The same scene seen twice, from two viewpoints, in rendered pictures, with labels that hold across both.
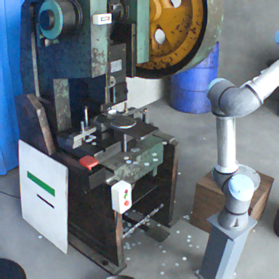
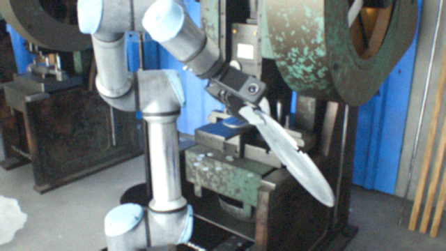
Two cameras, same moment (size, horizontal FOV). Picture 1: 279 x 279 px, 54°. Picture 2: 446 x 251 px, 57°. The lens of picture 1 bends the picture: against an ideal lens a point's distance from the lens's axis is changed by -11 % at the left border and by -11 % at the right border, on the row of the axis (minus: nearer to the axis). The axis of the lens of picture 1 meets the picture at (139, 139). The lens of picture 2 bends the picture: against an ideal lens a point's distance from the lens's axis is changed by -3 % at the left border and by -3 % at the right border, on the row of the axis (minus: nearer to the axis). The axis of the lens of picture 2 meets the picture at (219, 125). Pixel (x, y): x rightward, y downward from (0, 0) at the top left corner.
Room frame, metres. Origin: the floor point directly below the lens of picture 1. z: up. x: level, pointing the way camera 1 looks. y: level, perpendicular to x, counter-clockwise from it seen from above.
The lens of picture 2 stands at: (1.28, -1.54, 1.35)
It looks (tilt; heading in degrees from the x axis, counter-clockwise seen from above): 20 degrees down; 89
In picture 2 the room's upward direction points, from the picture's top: straight up
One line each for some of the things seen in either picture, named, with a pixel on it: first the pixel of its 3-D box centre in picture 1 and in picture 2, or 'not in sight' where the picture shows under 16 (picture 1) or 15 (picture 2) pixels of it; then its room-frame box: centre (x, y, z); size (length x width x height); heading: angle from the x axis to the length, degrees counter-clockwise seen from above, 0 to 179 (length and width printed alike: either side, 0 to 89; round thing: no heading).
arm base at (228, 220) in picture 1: (235, 213); not in sight; (1.00, -0.45, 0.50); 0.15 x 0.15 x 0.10
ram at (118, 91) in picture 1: (109, 70); (251, 56); (1.43, 0.15, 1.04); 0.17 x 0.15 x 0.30; 51
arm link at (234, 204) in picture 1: (239, 192); (127, 229); (1.01, -0.44, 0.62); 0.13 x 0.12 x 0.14; 13
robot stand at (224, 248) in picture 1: (223, 251); not in sight; (1.00, -0.45, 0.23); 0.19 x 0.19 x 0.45; 35
